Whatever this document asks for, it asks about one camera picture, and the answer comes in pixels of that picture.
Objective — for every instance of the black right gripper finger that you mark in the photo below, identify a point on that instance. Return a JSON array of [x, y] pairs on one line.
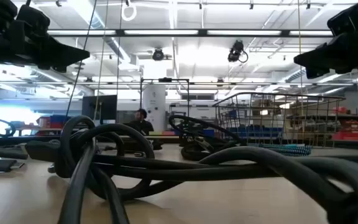
[[325, 57]]

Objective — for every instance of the black monitor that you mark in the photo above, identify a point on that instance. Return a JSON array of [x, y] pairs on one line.
[[104, 107]]

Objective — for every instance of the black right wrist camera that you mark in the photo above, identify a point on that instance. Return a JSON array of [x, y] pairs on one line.
[[356, 17]]

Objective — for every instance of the blue storage bin row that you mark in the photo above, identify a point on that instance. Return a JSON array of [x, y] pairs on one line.
[[259, 132]]

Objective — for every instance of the black ceiling camera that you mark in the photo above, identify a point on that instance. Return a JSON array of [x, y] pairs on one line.
[[235, 51]]

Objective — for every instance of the black metal rack frame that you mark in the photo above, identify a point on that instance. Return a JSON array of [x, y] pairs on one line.
[[166, 80]]

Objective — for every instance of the person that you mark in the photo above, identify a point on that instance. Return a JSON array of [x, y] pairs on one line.
[[141, 126]]

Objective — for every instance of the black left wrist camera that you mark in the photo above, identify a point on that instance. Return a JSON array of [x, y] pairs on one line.
[[33, 17]]

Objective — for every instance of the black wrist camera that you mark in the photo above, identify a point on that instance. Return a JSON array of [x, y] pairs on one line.
[[356, 17], [33, 17]]

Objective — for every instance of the black aluminium rig frame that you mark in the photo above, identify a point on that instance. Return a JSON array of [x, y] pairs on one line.
[[202, 32]]

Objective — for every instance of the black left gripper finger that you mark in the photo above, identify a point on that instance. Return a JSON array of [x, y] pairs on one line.
[[61, 54]]

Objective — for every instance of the white cylindrical column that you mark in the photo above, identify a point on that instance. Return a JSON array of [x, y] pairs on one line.
[[154, 105]]

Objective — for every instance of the shelf with red bins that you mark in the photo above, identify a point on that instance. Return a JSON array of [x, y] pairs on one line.
[[353, 130]]

